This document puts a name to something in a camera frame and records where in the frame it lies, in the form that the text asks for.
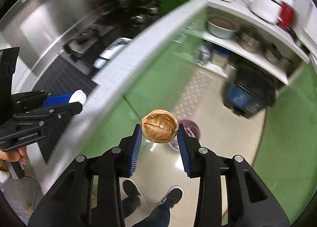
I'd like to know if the walnut shell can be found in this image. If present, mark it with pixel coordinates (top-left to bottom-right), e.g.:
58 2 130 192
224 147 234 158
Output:
141 109 178 144

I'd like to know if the person's left hand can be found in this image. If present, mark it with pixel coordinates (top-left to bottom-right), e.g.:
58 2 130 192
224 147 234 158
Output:
0 147 27 171

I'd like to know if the left black shoe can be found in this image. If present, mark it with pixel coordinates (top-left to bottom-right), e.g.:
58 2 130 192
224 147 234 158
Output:
122 179 141 206

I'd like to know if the black shoe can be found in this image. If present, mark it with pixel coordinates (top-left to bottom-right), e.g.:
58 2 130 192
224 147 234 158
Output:
122 179 141 206
159 186 184 209

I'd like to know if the black striped table mat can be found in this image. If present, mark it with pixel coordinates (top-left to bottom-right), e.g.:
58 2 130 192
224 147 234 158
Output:
32 56 97 96

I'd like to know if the right black shoe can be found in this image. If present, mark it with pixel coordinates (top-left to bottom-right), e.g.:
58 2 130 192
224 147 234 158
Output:
159 186 184 209

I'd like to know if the pink round waste basket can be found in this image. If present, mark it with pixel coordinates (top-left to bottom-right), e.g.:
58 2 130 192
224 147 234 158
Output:
168 118 201 152

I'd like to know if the pink polka dot mat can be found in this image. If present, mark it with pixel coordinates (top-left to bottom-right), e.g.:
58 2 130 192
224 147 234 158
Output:
172 70 212 119

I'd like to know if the blue black pedal bin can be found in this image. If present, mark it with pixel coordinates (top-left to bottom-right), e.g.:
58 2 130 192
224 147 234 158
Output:
222 60 277 118

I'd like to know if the gas stove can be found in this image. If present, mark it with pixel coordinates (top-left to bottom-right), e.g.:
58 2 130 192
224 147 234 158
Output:
63 0 161 62

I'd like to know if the white container blue lid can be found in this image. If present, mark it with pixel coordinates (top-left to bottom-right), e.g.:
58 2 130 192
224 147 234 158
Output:
211 44 233 68

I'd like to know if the printed food bag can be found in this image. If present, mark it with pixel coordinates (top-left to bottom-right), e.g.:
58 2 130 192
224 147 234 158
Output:
197 45 211 65

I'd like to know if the steel stock pot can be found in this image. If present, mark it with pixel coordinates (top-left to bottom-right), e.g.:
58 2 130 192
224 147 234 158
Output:
235 27 264 53

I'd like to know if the white open shelf unit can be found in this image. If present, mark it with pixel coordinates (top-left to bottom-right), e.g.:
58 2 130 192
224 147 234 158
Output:
173 0 312 86

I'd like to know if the pale blue wash basin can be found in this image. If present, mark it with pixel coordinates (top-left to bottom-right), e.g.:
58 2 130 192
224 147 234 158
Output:
206 15 240 39

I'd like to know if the red appliance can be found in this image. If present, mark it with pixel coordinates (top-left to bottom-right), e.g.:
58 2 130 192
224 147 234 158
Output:
277 2 296 31

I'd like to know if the steel saucepan with handle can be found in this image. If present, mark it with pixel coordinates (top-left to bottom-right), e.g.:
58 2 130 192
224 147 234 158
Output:
263 43 293 71

